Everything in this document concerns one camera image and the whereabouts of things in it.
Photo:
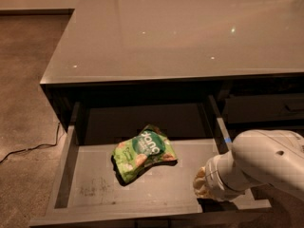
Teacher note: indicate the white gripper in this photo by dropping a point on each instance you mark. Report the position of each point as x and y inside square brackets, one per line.
[211, 177]

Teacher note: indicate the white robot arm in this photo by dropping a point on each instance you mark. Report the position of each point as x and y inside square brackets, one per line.
[257, 157]

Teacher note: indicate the grey cabinet with glossy top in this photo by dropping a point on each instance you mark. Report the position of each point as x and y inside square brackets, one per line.
[125, 53]

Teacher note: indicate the green snack bag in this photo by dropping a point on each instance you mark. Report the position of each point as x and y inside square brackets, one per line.
[133, 157]

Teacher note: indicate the dark wall baseboard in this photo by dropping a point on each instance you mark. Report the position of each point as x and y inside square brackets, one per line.
[15, 12]

